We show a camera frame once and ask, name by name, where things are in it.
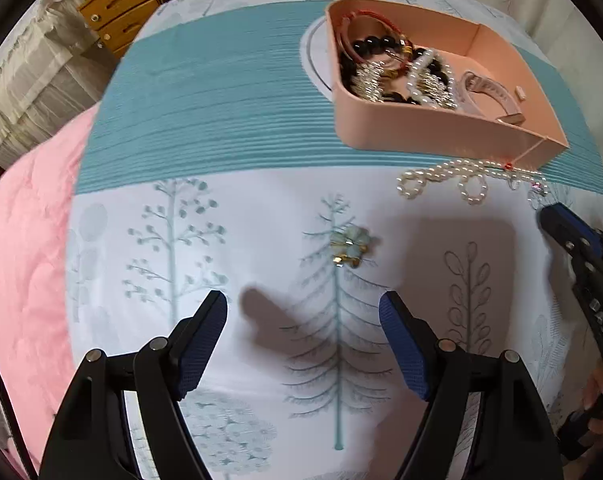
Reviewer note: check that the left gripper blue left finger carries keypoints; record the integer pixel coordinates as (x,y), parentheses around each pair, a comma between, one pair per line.
(90,437)

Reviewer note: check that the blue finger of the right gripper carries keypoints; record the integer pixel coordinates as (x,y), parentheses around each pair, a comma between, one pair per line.
(570,231)

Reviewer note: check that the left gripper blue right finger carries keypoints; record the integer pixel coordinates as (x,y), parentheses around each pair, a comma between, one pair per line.
(513,437)

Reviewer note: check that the green flower brooch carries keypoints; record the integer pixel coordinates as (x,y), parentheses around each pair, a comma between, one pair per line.
(349,245)

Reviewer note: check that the pink jewelry tray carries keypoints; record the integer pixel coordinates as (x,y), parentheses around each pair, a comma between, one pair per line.
(395,69)

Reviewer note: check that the person's hand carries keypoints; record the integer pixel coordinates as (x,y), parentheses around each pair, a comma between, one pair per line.
(590,392)

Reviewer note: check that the pink quilt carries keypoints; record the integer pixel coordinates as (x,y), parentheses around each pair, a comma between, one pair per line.
(36,362)

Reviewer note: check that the tree print tablecloth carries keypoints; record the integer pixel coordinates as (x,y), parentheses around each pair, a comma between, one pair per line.
(214,164)

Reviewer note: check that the cream lace covered furniture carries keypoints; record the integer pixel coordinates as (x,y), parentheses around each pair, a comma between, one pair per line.
(53,66)

